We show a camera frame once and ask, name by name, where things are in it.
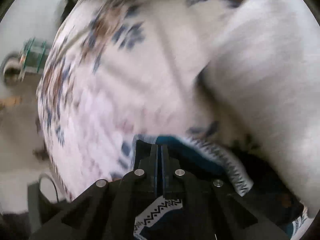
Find striped navy teal knit sweater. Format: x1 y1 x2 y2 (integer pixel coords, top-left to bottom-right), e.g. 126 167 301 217
132 134 307 238

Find cream floral fleece blanket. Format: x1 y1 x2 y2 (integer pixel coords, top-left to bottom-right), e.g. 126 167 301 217
36 0 319 217

